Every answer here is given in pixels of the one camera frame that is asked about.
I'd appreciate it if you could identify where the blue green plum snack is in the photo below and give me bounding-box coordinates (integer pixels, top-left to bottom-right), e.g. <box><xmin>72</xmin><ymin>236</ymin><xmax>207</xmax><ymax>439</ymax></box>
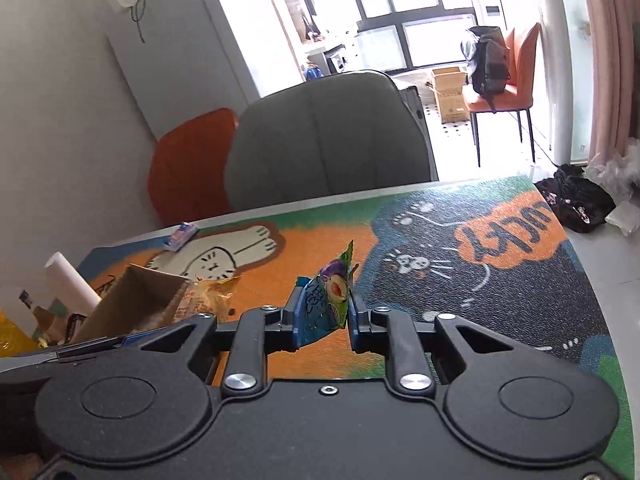
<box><xmin>303</xmin><ymin>240</ymin><xmax>357</xmax><ymax>347</ymax></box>

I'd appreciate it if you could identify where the long biscuit pack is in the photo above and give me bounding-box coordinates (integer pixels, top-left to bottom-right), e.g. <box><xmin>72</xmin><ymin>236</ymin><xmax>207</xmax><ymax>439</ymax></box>
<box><xmin>172</xmin><ymin>276</ymin><xmax>240</xmax><ymax>323</ymax></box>

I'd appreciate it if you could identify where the brown cardboard box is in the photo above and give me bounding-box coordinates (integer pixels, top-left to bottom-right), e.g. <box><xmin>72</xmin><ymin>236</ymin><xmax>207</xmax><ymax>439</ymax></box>
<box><xmin>72</xmin><ymin>264</ymin><xmax>192</xmax><ymax>342</ymax></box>

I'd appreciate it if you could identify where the small tissue pack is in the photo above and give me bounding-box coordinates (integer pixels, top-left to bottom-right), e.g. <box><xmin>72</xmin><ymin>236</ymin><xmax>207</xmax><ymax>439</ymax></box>
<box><xmin>163</xmin><ymin>222</ymin><xmax>200</xmax><ymax>252</ymax></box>

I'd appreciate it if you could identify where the white paper roll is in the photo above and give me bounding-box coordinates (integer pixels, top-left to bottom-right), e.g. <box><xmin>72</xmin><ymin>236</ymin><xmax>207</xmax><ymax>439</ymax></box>
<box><xmin>44</xmin><ymin>252</ymin><xmax>101</xmax><ymax>316</ymax></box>

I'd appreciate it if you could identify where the colourful cat table mat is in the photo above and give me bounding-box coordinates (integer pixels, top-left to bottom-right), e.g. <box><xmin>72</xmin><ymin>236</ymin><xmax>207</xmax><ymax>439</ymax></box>
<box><xmin>77</xmin><ymin>173</ymin><xmax>637</xmax><ymax>478</ymax></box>

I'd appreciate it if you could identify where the grey upholstered chair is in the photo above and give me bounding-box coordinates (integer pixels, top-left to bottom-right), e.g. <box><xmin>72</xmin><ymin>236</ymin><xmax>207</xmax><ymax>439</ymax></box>
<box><xmin>224</xmin><ymin>70</ymin><xmax>438</xmax><ymax>210</ymax></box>

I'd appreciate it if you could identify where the cardboard box on floor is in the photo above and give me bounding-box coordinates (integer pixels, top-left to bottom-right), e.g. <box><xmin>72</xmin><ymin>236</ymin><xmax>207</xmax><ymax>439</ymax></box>
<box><xmin>427</xmin><ymin>66</ymin><xmax>469</xmax><ymax>124</ymax></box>

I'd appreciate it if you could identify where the black bag on floor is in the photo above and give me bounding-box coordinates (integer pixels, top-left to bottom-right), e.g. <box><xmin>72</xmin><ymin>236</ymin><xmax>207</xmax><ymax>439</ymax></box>
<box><xmin>535</xmin><ymin>164</ymin><xmax>616</xmax><ymax>233</ymax></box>

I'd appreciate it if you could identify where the white cabinet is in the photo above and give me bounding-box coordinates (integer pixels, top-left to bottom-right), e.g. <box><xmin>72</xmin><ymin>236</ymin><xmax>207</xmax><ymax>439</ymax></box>
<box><xmin>105</xmin><ymin>0</ymin><xmax>259</xmax><ymax>139</ymax></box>

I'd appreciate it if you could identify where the white plastic bag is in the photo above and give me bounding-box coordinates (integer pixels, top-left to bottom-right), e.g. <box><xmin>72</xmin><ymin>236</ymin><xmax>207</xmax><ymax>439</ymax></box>
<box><xmin>586</xmin><ymin>139</ymin><xmax>640</xmax><ymax>236</ymax></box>

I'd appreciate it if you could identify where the grey black backpack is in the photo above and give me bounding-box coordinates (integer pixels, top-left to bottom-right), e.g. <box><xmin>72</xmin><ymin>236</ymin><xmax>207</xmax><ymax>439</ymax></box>
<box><xmin>460</xmin><ymin>25</ymin><xmax>510</xmax><ymax>113</ymax></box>

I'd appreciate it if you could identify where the orange chair by window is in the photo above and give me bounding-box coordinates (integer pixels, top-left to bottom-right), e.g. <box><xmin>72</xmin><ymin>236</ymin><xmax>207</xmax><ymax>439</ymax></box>
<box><xmin>461</xmin><ymin>23</ymin><xmax>541</xmax><ymax>145</ymax></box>

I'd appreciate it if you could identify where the pink curtain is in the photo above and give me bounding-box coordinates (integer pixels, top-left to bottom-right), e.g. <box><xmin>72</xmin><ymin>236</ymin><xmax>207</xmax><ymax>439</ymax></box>
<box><xmin>587</xmin><ymin>0</ymin><xmax>639</xmax><ymax>162</ymax></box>

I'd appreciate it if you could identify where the orange chair near wall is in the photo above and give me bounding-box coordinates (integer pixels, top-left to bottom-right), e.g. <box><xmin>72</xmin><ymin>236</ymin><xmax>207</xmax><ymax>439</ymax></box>
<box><xmin>148</xmin><ymin>108</ymin><xmax>239</xmax><ymax>226</ymax></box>

